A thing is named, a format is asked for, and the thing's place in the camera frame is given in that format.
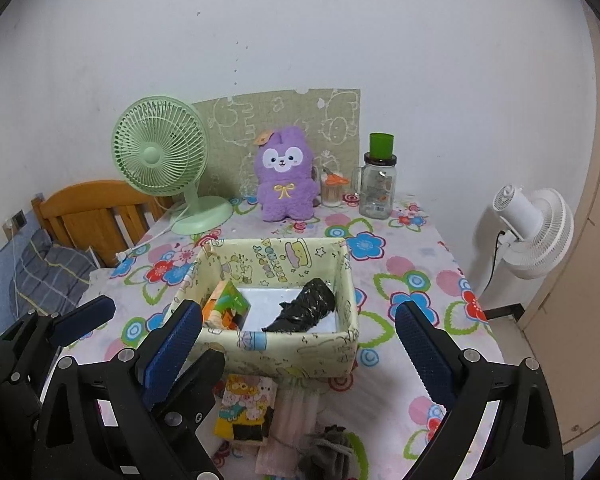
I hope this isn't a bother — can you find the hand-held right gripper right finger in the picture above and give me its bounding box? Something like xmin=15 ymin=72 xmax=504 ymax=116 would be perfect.
xmin=394 ymin=301 xmax=567 ymax=480

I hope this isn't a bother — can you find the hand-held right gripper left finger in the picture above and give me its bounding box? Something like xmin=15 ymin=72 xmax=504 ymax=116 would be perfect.
xmin=32 ymin=300 xmax=203 ymax=480

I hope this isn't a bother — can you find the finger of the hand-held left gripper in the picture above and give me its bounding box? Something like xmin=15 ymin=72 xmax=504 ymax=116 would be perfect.
xmin=130 ymin=347 xmax=227 ymax=480
xmin=0 ymin=296 xmax=117 ymax=378

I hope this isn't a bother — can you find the cartoon animal tissue packet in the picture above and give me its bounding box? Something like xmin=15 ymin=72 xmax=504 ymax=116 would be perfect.
xmin=214 ymin=374 xmax=277 ymax=448

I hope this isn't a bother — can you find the cartoon print storage box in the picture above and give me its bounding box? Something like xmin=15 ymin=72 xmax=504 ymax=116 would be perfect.
xmin=162 ymin=237 xmax=361 ymax=378

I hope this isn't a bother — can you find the grey fuzzy cloth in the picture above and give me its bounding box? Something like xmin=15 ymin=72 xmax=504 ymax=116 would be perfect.
xmin=297 ymin=424 xmax=356 ymax=480

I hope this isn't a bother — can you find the grey plaid pillow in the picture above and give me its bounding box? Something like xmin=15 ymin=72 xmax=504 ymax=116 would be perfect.
xmin=7 ymin=230 xmax=98 ymax=318

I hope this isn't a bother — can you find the orange green printed packet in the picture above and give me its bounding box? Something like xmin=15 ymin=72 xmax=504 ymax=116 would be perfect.
xmin=202 ymin=280 xmax=251 ymax=331

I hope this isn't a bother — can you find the floral tablecloth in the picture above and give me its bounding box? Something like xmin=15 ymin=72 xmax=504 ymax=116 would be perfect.
xmin=60 ymin=192 xmax=506 ymax=480

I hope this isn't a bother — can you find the black plastic bag roll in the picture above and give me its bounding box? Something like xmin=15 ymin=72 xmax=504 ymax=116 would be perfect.
xmin=262 ymin=277 xmax=337 ymax=333

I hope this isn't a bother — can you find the white standing fan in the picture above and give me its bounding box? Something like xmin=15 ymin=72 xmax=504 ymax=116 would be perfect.
xmin=472 ymin=184 xmax=576 ymax=321

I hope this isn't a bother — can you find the green desk fan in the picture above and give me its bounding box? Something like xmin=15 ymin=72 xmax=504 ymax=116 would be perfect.
xmin=111 ymin=94 xmax=233 ymax=236

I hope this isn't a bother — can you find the small jar with orange lid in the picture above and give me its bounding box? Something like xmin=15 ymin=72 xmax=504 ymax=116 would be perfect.
xmin=320 ymin=170 xmax=351 ymax=207

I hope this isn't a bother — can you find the purple plush toy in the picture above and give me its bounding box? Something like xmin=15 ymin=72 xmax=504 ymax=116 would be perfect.
xmin=254 ymin=126 xmax=320 ymax=223

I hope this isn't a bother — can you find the green plastic cup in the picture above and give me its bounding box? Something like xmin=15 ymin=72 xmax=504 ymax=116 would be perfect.
xmin=369 ymin=132 xmax=396 ymax=161

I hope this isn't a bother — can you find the white fan cable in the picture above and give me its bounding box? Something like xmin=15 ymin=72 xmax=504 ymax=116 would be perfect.
xmin=115 ymin=205 xmax=191 ymax=263

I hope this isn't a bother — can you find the black power cable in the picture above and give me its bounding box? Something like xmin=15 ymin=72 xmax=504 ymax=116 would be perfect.
xmin=480 ymin=230 xmax=507 ymax=296

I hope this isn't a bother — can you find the glass jar with handle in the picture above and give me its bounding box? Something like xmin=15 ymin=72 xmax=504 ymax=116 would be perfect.
xmin=350 ymin=151 xmax=398 ymax=219

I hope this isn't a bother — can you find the green cartoon wall panel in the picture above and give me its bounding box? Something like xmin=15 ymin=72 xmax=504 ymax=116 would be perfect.
xmin=190 ymin=89 xmax=361 ymax=201

